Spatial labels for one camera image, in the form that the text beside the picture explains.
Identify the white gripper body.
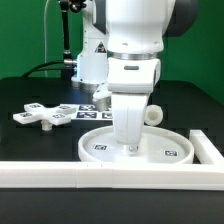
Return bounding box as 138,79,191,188
92,57,162,145

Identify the white round table top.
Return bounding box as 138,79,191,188
78,126,194,164

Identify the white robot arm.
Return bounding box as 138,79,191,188
72,0,198,153

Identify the white sheet with markers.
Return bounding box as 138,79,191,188
70,104,112,121

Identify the white L-shaped border fence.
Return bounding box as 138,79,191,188
0,130,224,190

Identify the white cross-shaped table base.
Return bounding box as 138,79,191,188
13,103,76,131

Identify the white thin cable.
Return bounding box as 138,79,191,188
43,0,52,79

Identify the black cable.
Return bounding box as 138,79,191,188
21,60,66,79

